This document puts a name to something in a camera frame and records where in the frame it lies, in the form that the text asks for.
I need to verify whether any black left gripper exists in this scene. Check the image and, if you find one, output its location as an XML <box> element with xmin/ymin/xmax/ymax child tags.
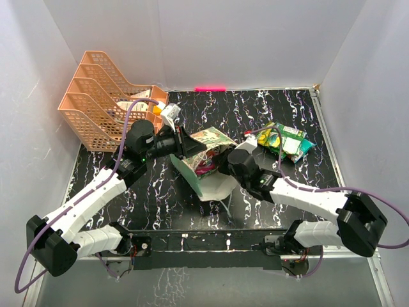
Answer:
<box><xmin>142</xmin><ymin>123</ymin><xmax>206</xmax><ymax>162</ymax></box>

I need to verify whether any green paper gift bag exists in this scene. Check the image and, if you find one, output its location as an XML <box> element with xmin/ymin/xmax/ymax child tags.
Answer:
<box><xmin>170</xmin><ymin>127</ymin><xmax>238</xmax><ymax>216</ymax></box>

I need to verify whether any green Fox's candy bag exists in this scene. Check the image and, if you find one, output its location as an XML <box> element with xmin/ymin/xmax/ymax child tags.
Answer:
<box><xmin>271</xmin><ymin>123</ymin><xmax>306</xmax><ymax>158</ymax></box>

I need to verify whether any green spring tea candy bag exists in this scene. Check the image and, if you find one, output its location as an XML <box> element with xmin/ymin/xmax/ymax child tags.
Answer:
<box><xmin>256</xmin><ymin>122</ymin><xmax>281</xmax><ymax>152</ymax></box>

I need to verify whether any teal Fox's candy bag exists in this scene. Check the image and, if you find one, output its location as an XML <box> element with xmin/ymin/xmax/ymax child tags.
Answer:
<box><xmin>286</xmin><ymin>138</ymin><xmax>316</xmax><ymax>163</ymax></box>

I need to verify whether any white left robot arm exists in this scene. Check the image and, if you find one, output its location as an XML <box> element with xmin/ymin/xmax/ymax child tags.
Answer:
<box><xmin>26</xmin><ymin>120</ymin><xmax>206</xmax><ymax>277</ymax></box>

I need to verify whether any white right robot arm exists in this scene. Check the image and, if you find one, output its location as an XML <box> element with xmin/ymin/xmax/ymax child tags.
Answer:
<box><xmin>212</xmin><ymin>148</ymin><xmax>387</xmax><ymax>257</ymax></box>

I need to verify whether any purple Fox's berries candy bag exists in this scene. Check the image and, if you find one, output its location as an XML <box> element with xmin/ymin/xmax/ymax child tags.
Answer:
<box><xmin>195</xmin><ymin>150</ymin><xmax>217</xmax><ymax>177</ymax></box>

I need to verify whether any yellow small block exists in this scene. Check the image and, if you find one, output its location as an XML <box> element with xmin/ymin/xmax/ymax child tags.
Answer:
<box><xmin>152</xmin><ymin>106</ymin><xmax>162</xmax><ymax>115</ymax></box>

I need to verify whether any pink tape strip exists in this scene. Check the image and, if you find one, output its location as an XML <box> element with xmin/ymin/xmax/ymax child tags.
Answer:
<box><xmin>194</xmin><ymin>86</ymin><xmax>226</xmax><ymax>92</ymax></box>

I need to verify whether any white labelled packet in organizer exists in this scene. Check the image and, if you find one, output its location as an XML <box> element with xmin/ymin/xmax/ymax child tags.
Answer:
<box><xmin>116</xmin><ymin>100</ymin><xmax>151</xmax><ymax>113</ymax></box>

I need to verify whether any orange plastic file organizer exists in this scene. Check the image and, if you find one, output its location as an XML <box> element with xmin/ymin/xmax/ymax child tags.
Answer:
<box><xmin>58</xmin><ymin>51</ymin><xmax>169</xmax><ymax>152</ymax></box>

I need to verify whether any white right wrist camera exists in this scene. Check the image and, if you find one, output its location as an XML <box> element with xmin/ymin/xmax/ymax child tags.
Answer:
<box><xmin>235</xmin><ymin>131</ymin><xmax>258</xmax><ymax>154</ymax></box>

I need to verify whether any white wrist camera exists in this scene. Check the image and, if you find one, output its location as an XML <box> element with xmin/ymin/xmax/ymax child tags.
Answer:
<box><xmin>160</xmin><ymin>103</ymin><xmax>181</xmax><ymax>132</ymax></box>
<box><xmin>235</xmin><ymin>131</ymin><xmax>258</xmax><ymax>154</ymax></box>

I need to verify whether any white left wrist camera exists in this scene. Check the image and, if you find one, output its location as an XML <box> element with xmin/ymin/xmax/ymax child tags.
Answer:
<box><xmin>160</xmin><ymin>103</ymin><xmax>181</xmax><ymax>132</ymax></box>

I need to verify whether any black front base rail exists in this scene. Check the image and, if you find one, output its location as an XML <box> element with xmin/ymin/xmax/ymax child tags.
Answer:
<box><xmin>132</xmin><ymin>229</ymin><xmax>284</xmax><ymax>270</ymax></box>

